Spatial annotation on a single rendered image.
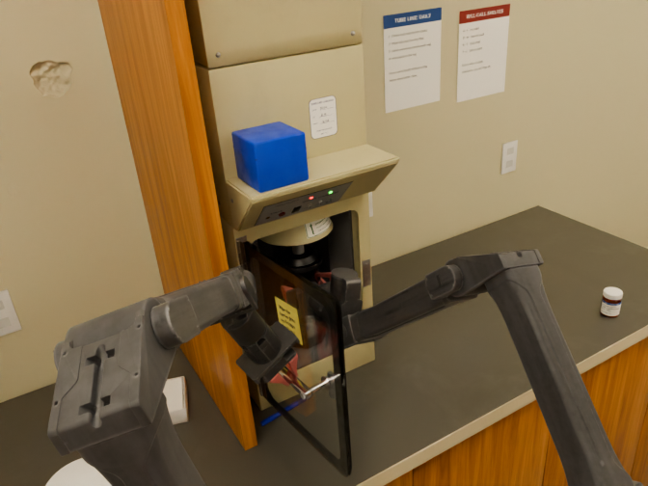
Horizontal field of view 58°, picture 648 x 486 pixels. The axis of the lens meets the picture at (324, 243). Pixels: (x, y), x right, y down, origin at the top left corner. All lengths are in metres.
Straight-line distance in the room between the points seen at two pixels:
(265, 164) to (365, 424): 0.64
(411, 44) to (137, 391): 1.51
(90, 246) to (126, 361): 1.09
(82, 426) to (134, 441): 0.04
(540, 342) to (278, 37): 0.68
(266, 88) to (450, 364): 0.81
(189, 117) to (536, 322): 0.60
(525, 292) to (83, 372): 0.56
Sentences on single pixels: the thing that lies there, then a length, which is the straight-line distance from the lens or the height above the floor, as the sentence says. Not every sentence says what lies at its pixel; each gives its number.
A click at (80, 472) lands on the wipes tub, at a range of 1.20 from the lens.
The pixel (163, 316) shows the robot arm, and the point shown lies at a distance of 0.52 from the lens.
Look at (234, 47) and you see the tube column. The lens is 1.09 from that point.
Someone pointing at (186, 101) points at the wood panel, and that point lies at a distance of 0.97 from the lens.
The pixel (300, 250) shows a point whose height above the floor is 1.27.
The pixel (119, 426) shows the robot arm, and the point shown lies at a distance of 0.48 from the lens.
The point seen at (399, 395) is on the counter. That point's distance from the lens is 1.43.
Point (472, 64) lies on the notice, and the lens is 2.00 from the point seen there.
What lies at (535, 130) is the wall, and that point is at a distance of 2.31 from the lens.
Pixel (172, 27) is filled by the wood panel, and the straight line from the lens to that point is 0.95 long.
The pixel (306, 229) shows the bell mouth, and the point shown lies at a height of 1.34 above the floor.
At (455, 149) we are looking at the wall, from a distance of 2.04.
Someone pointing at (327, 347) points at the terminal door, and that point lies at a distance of 1.01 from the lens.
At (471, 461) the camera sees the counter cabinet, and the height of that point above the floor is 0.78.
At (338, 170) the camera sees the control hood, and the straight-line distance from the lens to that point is 1.11.
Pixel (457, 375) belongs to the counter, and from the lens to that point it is 1.49.
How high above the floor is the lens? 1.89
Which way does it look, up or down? 27 degrees down
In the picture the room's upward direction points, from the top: 5 degrees counter-clockwise
